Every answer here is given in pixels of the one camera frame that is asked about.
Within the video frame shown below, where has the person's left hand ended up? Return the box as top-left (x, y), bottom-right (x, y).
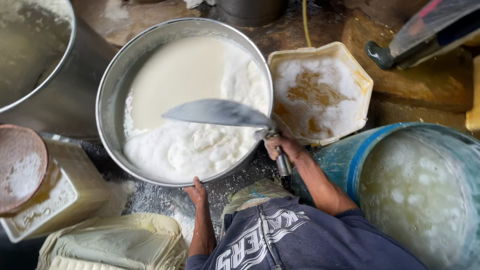
top-left (183, 177), bottom-right (209, 208)

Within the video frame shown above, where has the person's right hand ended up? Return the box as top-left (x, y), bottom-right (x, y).
top-left (264, 131), bottom-right (312, 166)

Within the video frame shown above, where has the metal skimmer ladle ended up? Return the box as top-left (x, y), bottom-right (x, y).
top-left (161, 98), bottom-right (293, 177)

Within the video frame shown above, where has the large steel pot of soy milk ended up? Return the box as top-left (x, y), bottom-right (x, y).
top-left (95, 17), bottom-right (275, 188)

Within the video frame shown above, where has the cream hexagonal plastic tub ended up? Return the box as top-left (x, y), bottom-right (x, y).
top-left (267, 41), bottom-right (374, 147)

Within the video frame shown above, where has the white foamy soy milk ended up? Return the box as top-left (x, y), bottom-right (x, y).
top-left (122, 35), bottom-right (271, 184)

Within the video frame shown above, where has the person's navy printed sweatshirt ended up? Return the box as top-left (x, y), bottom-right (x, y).
top-left (185, 195), bottom-right (428, 270)

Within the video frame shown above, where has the dark metal pot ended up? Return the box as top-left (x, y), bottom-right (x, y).
top-left (217, 0), bottom-right (290, 28)

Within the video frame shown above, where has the blue plastic barrel of curds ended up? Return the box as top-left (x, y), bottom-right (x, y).
top-left (291, 122), bottom-right (480, 270)

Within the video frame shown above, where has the brown stone block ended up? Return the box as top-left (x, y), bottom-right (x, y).
top-left (340, 9), bottom-right (475, 130)

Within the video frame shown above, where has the white cloth scrap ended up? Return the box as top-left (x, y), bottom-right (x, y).
top-left (183, 0), bottom-right (217, 10)

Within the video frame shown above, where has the cream straining cloth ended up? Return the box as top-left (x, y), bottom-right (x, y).
top-left (36, 212), bottom-right (188, 270)

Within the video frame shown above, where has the cream rectangular plastic container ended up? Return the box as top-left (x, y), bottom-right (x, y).
top-left (0, 132), bottom-right (113, 244)

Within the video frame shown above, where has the yellow block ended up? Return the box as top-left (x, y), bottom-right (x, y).
top-left (465, 55), bottom-right (480, 132)

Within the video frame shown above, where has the white ridged tofu block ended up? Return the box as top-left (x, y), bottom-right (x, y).
top-left (48, 256), bottom-right (129, 270)

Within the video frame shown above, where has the round brown lid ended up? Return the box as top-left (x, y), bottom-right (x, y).
top-left (0, 124), bottom-right (50, 215)

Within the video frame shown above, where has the big steel vat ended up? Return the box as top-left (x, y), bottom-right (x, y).
top-left (0, 0), bottom-right (119, 140)

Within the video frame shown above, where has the yellow cable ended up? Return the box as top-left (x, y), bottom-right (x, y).
top-left (301, 0), bottom-right (313, 49)

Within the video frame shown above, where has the plastic-wrapped machine with dark handle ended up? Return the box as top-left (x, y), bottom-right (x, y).
top-left (365, 0), bottom-right (480, 71)

